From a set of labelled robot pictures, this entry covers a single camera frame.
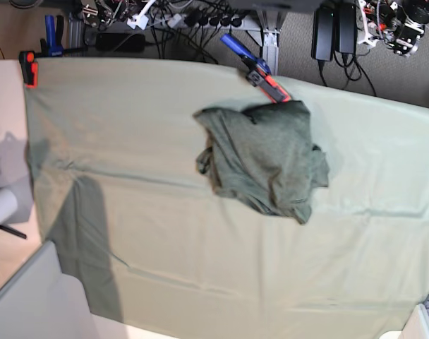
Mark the green T-shirt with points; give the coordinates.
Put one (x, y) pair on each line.
(263, 156)

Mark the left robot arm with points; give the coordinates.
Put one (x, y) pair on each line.
(399, 25)

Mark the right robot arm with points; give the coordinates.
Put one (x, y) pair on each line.
(102, 14)

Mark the light green table cloth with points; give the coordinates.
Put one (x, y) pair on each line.
(112, 150)

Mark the blue orange bar clamp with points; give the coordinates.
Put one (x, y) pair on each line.
(259, 73)

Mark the white power strip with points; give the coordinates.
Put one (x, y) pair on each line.
(180, 21)

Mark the black flat power brick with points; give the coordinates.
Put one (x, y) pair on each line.
(120, 42)

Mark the left black power adapter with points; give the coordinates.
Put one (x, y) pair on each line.
(323, 34)

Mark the black power adapter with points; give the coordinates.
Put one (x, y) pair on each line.
(346, 28)
(323, 34)

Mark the right black power adapter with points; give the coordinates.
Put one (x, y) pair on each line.
(346, 28)

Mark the blue spring clamp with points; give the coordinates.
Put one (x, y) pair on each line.
(52, 46)

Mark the black stick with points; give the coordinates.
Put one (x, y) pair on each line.
(13, 231)

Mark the orange black corner clamp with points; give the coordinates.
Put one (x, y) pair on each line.
(29, 68)

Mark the white cylindrical cup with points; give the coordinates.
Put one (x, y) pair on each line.
(8, 204)

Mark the white bin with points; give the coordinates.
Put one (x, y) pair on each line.
(40, 301)

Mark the aluminium frame post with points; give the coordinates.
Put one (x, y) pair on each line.
(271, 23)

